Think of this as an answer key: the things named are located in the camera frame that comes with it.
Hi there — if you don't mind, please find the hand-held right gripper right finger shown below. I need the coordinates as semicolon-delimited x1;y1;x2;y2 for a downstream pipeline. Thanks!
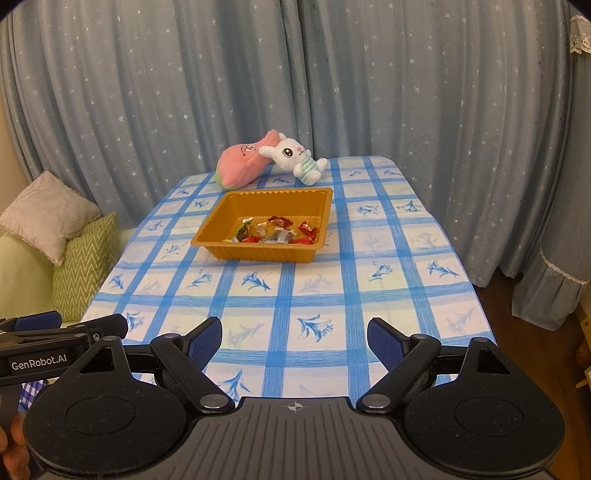
356;316;515;415

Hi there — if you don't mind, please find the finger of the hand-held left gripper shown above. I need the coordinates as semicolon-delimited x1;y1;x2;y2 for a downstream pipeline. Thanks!
62;314;129;343
0;311;63;335

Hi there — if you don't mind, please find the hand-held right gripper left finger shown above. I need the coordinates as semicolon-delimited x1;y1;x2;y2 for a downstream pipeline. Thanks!
76;316;237;415

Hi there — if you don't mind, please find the orange plastic tray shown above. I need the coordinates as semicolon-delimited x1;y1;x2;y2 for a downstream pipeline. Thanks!
191;187;334;263

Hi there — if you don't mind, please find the long green-edged snack packet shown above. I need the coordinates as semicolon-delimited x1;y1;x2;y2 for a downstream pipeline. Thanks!
231;218;254;243

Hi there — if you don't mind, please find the person's left hand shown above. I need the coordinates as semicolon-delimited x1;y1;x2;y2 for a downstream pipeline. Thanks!
0;412;32;480

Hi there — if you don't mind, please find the blue gingham cloth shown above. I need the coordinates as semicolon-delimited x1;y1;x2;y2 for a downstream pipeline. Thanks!
18;379;49;414

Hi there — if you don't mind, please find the light green sofa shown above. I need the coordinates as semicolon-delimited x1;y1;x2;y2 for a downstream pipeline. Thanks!
0;231;125;324

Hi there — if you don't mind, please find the green zigzag cushion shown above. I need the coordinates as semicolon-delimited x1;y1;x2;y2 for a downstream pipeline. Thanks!
52;211;118;321

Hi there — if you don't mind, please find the blue checkered tablecloth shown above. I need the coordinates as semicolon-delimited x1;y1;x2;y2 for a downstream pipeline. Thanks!
81;156;497;402

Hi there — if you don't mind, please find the beige cushion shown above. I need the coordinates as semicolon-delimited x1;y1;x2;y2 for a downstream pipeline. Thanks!
0;171;102;266

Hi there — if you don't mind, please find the blue lace-trimmed cover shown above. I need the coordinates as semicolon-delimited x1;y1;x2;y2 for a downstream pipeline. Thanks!
510;9;591;330

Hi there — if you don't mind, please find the pink peach plush toy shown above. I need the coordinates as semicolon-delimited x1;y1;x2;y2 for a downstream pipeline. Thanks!
215;129;287;191

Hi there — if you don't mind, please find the light wooden furniture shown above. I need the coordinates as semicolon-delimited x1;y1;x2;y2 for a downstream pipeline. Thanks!
573;309;591;388

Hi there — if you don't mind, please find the white bunny plush toy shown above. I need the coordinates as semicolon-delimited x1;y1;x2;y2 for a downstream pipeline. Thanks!
259;133;329;186

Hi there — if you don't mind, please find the blue star-print curtain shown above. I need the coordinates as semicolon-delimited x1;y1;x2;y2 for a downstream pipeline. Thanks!
0;0;591;278

